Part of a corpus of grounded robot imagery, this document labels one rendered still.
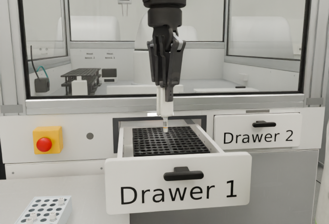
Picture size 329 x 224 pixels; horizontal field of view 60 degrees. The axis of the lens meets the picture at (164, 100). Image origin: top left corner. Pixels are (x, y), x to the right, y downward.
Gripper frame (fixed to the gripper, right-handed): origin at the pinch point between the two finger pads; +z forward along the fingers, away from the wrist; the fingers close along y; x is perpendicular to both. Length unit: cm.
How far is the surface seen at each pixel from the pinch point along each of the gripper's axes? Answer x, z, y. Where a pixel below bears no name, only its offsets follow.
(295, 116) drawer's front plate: 49.0, 9.8, 0.2
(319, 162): 232, 99, -92
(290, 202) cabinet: 51, 41, 0
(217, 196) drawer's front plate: 3.2, 17.6, 15.1
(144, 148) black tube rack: -3.5, 12.1, -3.9
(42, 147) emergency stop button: -23.7, 14.9, -25.4
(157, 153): -2.3, 12.0, 0.7
